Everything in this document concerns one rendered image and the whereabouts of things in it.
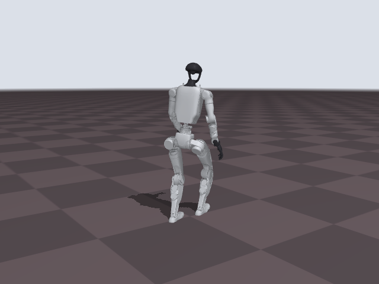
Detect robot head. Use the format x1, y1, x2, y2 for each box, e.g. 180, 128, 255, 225
184, 63, 203, 87

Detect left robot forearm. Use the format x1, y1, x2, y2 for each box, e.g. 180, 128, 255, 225
169, 116, 182, 131

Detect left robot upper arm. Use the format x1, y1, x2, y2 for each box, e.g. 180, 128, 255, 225
168, 87, 178, 118

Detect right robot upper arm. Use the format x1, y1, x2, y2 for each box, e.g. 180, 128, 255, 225
200, 89, 215, 123

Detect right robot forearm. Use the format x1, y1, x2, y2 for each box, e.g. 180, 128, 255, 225
208, 115, 219, 144

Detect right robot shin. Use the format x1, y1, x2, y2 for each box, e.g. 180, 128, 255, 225
197, 169, 213, 211

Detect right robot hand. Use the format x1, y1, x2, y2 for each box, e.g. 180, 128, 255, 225
213, 140, 223, 160

